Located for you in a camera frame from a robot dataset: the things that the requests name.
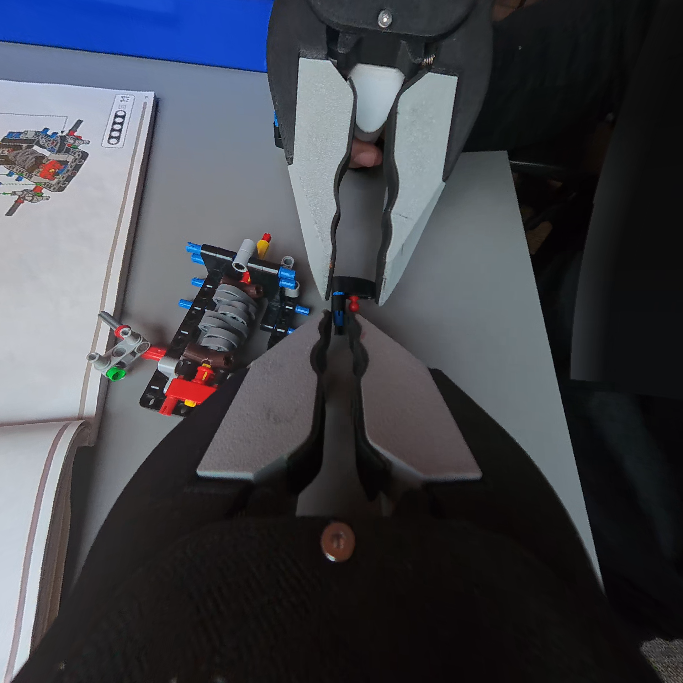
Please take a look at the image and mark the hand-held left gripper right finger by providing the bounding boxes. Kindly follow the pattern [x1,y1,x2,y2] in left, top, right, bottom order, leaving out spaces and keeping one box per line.
[349,312,483,501]

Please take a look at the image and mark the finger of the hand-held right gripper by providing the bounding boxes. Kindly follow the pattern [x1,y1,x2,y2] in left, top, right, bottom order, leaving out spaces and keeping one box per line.
[375,71,461,307]
[287,57,358,302]

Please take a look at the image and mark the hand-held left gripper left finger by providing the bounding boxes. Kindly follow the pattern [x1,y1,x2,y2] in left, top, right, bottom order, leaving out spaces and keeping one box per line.
[196,311,327,497]

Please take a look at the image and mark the black lego frame assembly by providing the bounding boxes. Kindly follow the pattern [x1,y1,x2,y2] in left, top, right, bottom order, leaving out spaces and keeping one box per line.
[87,232,313,417]

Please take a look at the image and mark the small black lego subassembly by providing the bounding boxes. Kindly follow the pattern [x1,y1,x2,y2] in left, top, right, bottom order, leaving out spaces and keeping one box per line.
[330,276,375,336]

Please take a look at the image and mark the person's right forearm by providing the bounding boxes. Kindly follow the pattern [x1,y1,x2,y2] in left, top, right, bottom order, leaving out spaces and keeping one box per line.
[464,0,620,155]

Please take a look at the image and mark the person's right hand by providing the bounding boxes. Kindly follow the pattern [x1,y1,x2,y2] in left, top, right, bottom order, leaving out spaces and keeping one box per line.
[349,131,384,170]

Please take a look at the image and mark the blue plastic bin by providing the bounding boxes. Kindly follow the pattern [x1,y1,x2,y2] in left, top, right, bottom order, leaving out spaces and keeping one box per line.
[0,0,274,73]

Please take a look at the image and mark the white instruction booklet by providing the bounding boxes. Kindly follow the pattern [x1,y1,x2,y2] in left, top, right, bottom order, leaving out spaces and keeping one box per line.
[0,79,158,668]

